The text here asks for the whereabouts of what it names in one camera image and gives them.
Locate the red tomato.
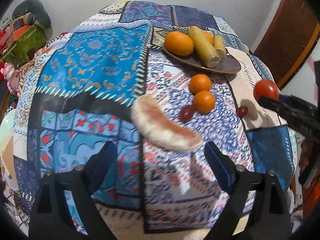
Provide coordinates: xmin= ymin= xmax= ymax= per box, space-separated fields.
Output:
xmin=253 ymin=79 xmax=279 ymax=101

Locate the red grape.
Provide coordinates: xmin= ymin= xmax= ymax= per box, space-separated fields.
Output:
xmin=236 ymin=105 xmax=249 ymax=118
xmin=179 ymin=105 xmax=195 ymax=122

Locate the orange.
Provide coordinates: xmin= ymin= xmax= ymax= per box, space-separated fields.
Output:
xmin=189 ymin=74 xmax=212 ymax=95
xmin=193 ymin=90 xmax=215 ymax=114
xmin=203 ymin=31 xmax=213 ymax=44
xmin=164 ymin=31 xmax=194 ymax=57

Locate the person's hand holding gripper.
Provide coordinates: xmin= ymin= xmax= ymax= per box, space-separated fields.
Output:
xmin=299 ymin=139 xmax=313 ymax=170

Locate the brown wooden door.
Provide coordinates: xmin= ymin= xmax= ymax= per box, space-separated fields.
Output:
xmin=254 ymin=0 xmax=319 ymax=88

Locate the purple oval plate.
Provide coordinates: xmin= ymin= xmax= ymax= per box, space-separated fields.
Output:
xmin=162 ymin=45 xmax=241 ymax=75

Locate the blue patchwork bedspread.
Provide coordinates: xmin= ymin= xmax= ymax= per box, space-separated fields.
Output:
xmin=13 ymin=1 xmax=297 ymax=233

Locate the pink toy figure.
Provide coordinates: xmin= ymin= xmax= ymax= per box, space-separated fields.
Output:
xmin=1 ymin=62 xmax=20 ymax=96

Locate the green bag with clutter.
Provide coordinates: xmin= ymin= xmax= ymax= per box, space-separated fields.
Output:
xmin=1 ymin=12 xmax=47 ymax=68

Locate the grey plush toy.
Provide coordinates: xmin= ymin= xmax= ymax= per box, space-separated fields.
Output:
xmin=12 ymin=0 xmax=51 ymax=29

